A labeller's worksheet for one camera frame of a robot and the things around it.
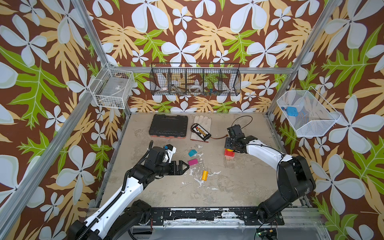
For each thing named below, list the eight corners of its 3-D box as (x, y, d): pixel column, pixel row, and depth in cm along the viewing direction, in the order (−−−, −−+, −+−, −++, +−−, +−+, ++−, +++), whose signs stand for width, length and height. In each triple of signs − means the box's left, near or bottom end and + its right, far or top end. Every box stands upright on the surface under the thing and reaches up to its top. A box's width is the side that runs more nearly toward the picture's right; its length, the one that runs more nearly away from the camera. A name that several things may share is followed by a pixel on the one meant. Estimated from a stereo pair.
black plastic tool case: (149, 139, 106) (147, 135, 102) (154, 117, 120) (152, 113, 115) (187, 139, 106) (187, 135, 102) (188, 117, 120) (188, 113, 115)
